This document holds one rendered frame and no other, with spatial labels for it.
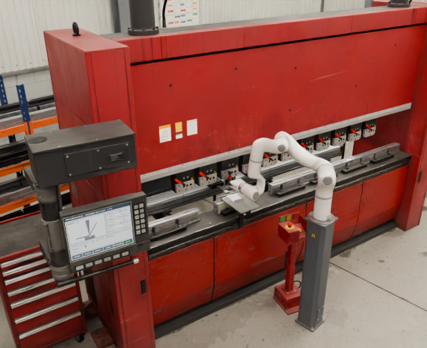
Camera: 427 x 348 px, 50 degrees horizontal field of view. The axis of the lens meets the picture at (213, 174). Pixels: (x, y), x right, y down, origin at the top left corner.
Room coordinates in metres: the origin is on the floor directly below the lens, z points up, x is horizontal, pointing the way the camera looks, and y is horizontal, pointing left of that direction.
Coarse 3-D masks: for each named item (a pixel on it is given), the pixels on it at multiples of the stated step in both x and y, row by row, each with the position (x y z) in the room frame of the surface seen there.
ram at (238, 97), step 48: (240, 48) 3.30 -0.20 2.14; (288, 48) 3.46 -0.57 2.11; (336, 48) 3.74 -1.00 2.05; (384, 48) 4.06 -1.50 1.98; (144, 96) 2.82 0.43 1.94; (192, 96) 3.01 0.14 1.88; (240, 96) 3.23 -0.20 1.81; (288, 96) 3.48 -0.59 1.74; (336, 96) 3.77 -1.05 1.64; (384, 96) 4.11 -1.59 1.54; (144, 144) 2.81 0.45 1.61; (192, 144) 3.00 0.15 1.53; (240, 144) 3.23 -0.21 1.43
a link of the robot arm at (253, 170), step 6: (252, 162) 2.89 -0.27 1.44; (258, 162) 2.88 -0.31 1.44; (252, 168) 2.89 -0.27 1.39; (258, 168) 2.89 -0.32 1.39; (252, 174) 2.88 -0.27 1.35; (258, 174) 2.90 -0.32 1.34; (258, 180) 2.95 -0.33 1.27; (264, 180) 2.94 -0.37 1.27; (258, 186) 2.96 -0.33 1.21; (264, 186) 2.95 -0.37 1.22
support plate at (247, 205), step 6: (222, 198) 3.17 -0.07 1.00; (228, 198) 3.17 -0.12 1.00; (246, 198) 3.16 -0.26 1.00; (228, 204) 3.08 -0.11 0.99; (234, 204) 3.07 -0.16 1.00; (240, 204) 3.07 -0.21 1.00; (246, 204) 3.07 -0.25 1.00; (252, 204) 3.06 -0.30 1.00; (240, 210) 2.98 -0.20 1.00; (246, 210) 2.98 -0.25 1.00
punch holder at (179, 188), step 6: (174, 174) 2.94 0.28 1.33; (180, 174) 2.96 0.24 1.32; (186, 174) 2.97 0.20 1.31; (192, 174) 3.00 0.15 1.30; (174, 180) 2.94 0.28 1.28; (180, 180) 2.94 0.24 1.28; (186, 180) 2.97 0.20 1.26; (192, 180) 2.99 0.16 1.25; (174, 186) 2.95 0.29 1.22; (180, 186) 2.94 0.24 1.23; (186, 186) 2.96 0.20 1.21; (192, 186) 2.99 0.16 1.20; (180, 192) 2.94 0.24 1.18
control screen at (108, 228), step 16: (112, 208) 2.06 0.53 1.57; (128, 208) 2.10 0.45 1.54; (80, 224) 1.97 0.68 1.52; (96, 224) 2.01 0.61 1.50; (112, 224) 2.05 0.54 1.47; (128, 224) 2.09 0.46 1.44; (80, 240) 1.97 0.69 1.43; (96, 240) 2.01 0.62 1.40; (112, 240) 2.05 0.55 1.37; (128, 240) 2.09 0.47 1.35; (80, 256) 1.96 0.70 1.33
